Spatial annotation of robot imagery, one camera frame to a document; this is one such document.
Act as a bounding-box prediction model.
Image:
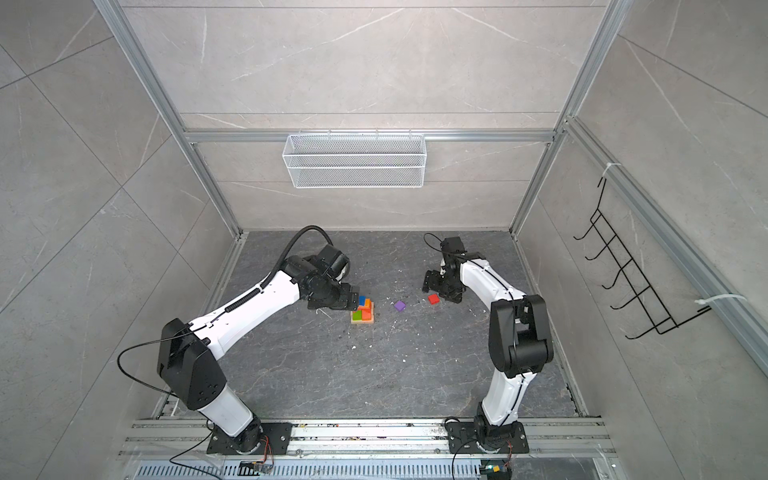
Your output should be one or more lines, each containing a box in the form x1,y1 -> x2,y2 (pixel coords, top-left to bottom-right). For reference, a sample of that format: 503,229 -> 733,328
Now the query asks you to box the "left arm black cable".
116,224 -> 334,480

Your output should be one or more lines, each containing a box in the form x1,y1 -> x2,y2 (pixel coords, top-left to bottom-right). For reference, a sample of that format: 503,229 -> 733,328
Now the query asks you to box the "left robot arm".
157,247 -> 359,453

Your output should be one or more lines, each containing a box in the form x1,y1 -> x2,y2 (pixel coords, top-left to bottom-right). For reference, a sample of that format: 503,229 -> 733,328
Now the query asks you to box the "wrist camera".
440,236 -> 467,270
316,244 -> 349,282

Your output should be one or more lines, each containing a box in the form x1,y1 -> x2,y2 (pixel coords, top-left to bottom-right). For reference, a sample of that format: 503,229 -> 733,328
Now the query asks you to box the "aluminium mounting rail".
118,418 -> 617,460

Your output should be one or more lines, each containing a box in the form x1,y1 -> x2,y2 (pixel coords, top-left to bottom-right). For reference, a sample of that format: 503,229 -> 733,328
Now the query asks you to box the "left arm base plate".
206,422 -> 293,455

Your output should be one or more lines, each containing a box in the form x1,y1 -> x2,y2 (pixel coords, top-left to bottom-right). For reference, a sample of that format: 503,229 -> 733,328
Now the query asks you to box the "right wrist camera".
440,236 -> 467,270

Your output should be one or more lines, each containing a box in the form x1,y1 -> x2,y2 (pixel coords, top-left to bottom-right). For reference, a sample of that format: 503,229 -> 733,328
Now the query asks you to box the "white wire mesh basket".
282,133 -> 428,189

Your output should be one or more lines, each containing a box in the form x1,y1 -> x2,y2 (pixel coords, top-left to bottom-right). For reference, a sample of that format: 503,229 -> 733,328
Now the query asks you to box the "black wire hook rack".
573,178 -> 712,341

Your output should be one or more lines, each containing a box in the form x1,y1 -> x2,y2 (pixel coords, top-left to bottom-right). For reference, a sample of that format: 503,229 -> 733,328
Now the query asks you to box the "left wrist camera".
316,244 -> 349,282

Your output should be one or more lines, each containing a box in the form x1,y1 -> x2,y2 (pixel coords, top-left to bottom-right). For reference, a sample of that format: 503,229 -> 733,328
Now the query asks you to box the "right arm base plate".
443,419 -> 530,455

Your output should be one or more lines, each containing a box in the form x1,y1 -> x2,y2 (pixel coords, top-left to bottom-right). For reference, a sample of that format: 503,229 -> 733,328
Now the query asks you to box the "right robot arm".
422,259 -> 554,452

